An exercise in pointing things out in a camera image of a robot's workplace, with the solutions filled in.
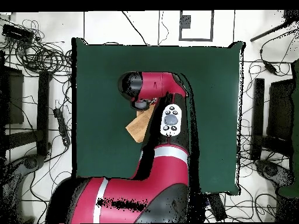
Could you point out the black tripod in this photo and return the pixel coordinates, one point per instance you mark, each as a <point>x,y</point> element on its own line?
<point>266,33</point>

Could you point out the dark green table cloth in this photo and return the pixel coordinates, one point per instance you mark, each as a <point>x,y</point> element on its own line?
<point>98,140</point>

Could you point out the black power strip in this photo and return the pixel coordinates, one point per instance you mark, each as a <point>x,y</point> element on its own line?
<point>217,207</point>
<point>62,127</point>

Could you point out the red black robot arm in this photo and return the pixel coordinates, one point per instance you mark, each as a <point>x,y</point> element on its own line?
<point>168,175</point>

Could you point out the black electronics box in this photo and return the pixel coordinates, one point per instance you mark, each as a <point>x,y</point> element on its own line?
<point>16,33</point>

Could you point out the dark box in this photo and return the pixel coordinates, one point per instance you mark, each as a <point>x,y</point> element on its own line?
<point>280,109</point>
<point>14,95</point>

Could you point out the black stand base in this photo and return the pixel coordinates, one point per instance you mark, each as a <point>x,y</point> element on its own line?
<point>271,171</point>
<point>30,163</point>

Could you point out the black power adapter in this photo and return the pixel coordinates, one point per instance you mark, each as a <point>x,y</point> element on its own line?
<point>271,68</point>

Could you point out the dark grey square patch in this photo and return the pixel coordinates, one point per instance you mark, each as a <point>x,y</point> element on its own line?
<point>185,22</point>

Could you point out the orange terry towel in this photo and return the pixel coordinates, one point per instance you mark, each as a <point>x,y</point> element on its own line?
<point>139,128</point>

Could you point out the grey square frame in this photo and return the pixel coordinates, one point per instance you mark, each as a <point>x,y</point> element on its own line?
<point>180,35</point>

